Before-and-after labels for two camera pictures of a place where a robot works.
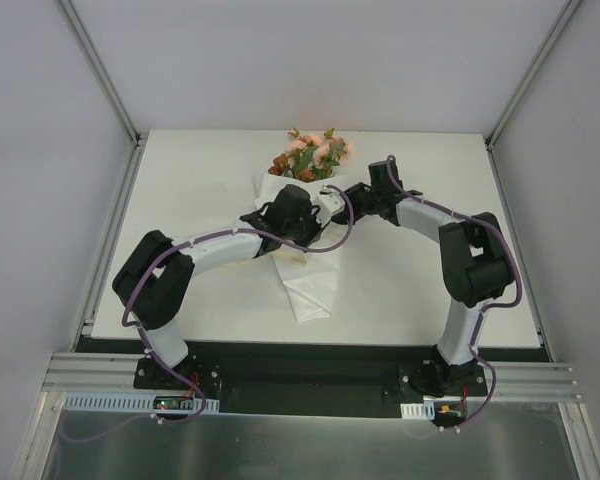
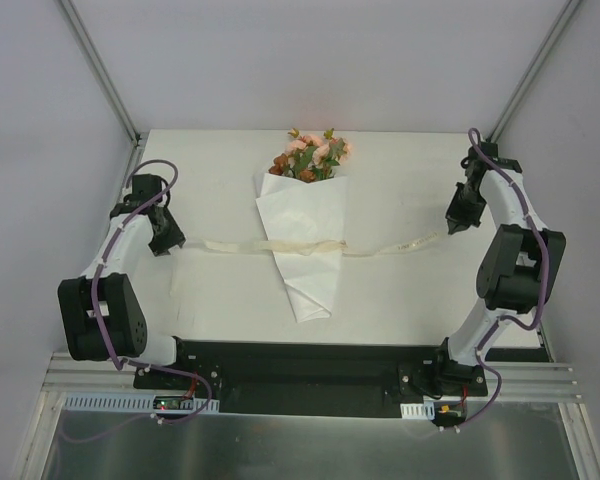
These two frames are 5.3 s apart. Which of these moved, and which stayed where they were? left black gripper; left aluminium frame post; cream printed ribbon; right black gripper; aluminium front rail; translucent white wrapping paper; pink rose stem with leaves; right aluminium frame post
Moved: left black gripper; cream printed ribbon; right black gripper
Stayed: translucent white wrapping paper; pink rose stem with leaves; left aluminium frame post; right aluminium frame post; aluminium front rail
